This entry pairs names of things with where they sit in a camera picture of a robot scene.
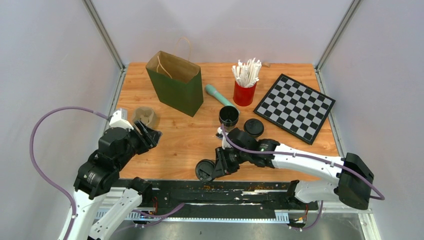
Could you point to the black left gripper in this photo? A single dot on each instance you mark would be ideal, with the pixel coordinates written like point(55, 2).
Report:
point(150, 139)

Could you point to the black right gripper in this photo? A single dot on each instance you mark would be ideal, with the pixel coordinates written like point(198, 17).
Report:
point(222, 167)

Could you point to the stack of black cups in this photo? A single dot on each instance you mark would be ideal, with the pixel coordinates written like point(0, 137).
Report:
point(228, 116)

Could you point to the green paper bag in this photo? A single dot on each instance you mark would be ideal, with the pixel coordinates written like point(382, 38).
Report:
point(177, 81)

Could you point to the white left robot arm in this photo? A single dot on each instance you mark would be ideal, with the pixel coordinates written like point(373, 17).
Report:
point(95, 178)

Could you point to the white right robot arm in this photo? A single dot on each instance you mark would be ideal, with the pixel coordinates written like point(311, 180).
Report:
point(347, 179)

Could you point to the grey cardboard cup carrier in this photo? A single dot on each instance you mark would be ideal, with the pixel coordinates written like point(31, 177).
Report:
point(146, 115)

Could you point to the teal handheld massager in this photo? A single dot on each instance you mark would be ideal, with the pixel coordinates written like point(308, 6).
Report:
point(212, 91)

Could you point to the red cup holder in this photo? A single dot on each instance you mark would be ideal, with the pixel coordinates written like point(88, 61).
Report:
point(243, 96)

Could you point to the black white chessboard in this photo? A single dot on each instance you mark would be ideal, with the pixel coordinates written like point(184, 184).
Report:
point(296, 108)

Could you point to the white wrapped straws bundle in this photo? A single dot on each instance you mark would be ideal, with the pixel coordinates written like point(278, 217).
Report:
point(246, 74)

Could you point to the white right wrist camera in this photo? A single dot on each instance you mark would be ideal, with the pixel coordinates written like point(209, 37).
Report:
point(222, 134)

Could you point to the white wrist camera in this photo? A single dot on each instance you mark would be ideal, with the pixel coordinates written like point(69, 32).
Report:
point(222, 134)
point(119, 119)

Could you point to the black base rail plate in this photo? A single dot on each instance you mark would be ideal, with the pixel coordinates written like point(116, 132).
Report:
point(222, 199)

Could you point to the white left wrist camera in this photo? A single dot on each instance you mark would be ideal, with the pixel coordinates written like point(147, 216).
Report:
point(119, 119)

